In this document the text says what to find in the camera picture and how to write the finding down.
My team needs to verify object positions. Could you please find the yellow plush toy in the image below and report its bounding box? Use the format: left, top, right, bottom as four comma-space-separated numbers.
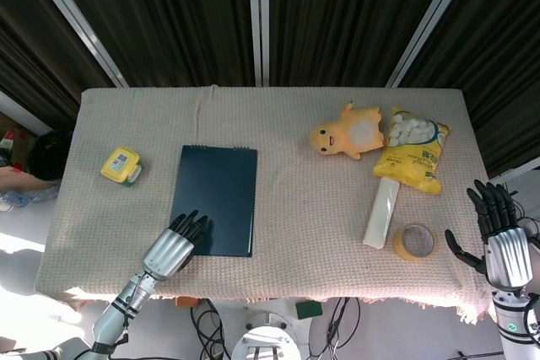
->
310, 101, 386, 162

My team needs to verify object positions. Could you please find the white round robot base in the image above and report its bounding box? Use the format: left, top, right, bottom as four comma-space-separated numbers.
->
230, 311, 303, 360

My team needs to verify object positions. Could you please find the cardboard box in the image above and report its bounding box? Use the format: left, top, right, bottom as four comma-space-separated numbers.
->
0, 113, 39, 167

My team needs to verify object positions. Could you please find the yellow tape roll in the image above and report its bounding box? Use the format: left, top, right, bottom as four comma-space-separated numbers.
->
391, 223, 437, 261

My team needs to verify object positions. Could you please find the small yellow plastic box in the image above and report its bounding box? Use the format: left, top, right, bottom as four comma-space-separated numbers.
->
100, 147, 143, 186

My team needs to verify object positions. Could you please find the long white flat box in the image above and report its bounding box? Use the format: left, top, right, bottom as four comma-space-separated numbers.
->
363, 177, 401, 249

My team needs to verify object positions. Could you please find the white frame post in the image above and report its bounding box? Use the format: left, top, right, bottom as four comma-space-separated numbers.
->
19, 0, 128, 89
386, 0, 482, 88
247, 0, 271, 86

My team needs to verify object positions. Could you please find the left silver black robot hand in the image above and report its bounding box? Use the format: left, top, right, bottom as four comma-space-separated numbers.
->
141, 209, 211, 281

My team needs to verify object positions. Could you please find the beige knitted tablecloth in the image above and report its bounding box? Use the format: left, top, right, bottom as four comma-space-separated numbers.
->
33, 84, 501, 325

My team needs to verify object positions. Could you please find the green block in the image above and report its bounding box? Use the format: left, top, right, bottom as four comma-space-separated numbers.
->
294, 300, 324, 320

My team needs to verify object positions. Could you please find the person's forearm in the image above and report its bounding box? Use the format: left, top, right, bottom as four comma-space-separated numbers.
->
0, 165, 59, 193

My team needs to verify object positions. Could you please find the black cable bundle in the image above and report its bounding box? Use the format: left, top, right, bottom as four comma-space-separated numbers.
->
307, 296, 362, 360
189, 297, 227, 360

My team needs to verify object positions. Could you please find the dark curtain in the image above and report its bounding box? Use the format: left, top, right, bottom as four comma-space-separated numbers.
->
0, 0, 116, 129
268, 0, 459, 88
398, 0, 540, 178
44, 0, 257, 88

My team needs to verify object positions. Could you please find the dark blue spiral notebook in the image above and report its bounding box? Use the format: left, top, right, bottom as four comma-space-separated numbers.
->
168, 144, 258, 259

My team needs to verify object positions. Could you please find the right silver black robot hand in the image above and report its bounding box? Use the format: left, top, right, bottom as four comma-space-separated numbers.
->
445, 179, 535, 292

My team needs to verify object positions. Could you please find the yellow marshmallow bag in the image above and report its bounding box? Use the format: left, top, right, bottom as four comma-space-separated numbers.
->
372, 106, 450, 196

